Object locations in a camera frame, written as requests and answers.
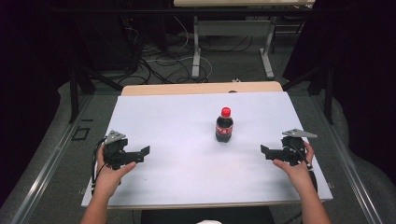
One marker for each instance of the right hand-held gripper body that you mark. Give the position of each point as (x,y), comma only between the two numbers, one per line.
(294,146)

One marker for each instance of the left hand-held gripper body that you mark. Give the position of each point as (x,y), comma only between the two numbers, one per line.
(115,149)

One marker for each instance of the cola bottle with red cap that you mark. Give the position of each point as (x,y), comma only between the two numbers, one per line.
(224,129)

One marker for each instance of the person's right hand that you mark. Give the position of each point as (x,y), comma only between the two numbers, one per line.
(297,175)

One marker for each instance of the person's left hand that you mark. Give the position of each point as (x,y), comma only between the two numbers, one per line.
(107,180)

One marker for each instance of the white table cover sheet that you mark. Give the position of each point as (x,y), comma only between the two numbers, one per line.
(186,174)

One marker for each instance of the person's dark clothing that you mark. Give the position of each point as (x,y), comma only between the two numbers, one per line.
(174,216)

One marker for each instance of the wooden table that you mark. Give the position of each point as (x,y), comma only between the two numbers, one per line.
(186,88)

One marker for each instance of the white garment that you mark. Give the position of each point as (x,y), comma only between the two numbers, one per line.
(209,222)

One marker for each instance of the dark curtain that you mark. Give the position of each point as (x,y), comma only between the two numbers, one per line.
(28,77)
(367,77)

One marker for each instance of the desk with white legs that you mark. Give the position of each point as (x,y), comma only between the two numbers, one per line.
(196,46)

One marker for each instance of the aluminium floor rail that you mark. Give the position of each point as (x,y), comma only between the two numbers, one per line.
(46,168)
(351,168)

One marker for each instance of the black metal stand frame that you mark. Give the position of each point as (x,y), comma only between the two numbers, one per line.
(328,93)
(74,93)

